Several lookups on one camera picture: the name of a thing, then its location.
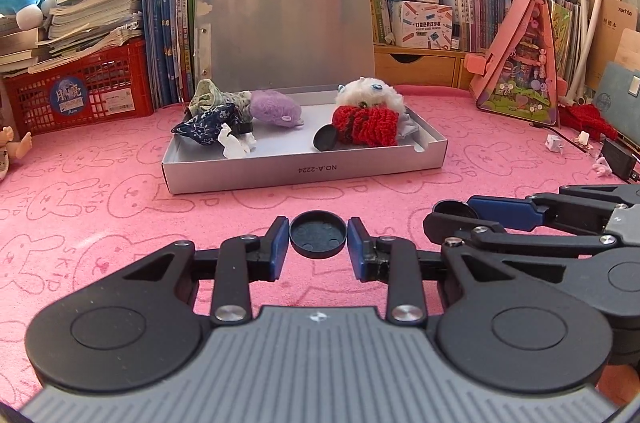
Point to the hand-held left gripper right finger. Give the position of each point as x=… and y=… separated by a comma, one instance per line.
x=356, y=248

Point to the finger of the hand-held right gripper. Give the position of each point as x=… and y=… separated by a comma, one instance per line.
x=500, y=238
x=505, y=210

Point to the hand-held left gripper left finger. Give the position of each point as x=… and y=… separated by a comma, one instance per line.
x=280, y=248

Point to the white tissue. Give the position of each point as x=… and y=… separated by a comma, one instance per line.
x=235, y=145

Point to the red crocheted pouch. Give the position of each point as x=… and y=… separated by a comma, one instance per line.
x=365, y=125

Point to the grey paper boat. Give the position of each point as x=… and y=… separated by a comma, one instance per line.
x=407, y=125

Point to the purple plush toy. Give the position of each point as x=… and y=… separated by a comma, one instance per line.
x=272, y=108

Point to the blue floral fabric pouch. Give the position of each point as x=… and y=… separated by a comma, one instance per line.
x=205, y=125

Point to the white fluffy plush toy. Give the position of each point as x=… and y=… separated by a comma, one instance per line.
x=370, y=90

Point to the green checked cloth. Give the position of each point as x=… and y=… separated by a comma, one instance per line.
x=207, y=95

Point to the silver cardboard box with lid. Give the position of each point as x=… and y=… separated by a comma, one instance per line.
x=290, y=33

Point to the red knitted piece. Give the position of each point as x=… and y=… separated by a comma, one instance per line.
x=590, y=120

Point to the pink triangular toy house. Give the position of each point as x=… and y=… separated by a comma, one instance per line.
x=520, y=73

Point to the grey-blue folder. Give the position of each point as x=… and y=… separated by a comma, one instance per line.
x=615, y=95

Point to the wooden drawer organizer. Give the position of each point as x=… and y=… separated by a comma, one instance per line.
x=425, y=68

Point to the pink bunny print table mat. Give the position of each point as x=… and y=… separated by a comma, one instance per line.
x=100, y=203

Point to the row of picture books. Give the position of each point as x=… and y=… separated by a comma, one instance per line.
x=565, y=33

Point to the white label printer carton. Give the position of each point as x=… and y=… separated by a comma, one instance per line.
x=422, y=25

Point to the brown cardboard carton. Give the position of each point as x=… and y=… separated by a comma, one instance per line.
x=620, y=23

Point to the red plastic crate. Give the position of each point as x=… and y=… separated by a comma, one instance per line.
x=100, y=93

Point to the row of thin blue books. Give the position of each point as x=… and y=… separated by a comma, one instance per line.
x=167, y=28

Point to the brown haired baby doll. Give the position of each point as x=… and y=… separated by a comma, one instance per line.
x=10, y=143

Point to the stack of worn books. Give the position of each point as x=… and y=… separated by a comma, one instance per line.
x=90, y=13

